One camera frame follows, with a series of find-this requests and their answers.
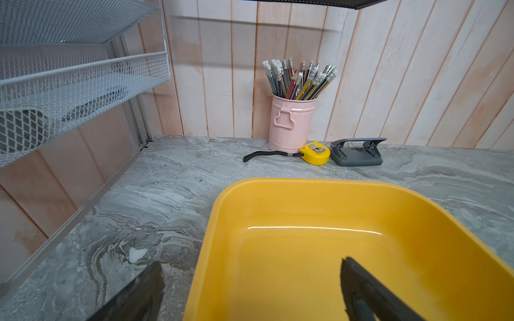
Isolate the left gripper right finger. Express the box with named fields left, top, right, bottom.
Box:
left=340, top=257, right=423, bottom=320

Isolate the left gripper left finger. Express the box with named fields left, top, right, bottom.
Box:
left=88, top=262, right=165, bottom=320

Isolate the yellow plastic storage tray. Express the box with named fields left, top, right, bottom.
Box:
left=184, top=178, right=513, bottom=320

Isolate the yellow tape measure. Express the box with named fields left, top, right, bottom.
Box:
left=243, top=141, right=331, bottom=166

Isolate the pink pencil cup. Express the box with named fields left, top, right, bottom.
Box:
left=268, top=95, right=317, bottom=153

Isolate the pencils bundle in cup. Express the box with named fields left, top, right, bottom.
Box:
left=262, top=59, right=339, bottom=101

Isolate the white wire shelf rack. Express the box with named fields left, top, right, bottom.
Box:
left=0, top=0, right=171, bottom=169

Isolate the black mesh wall basket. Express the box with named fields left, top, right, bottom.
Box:
left=256, top=0, right=387, bottom=10

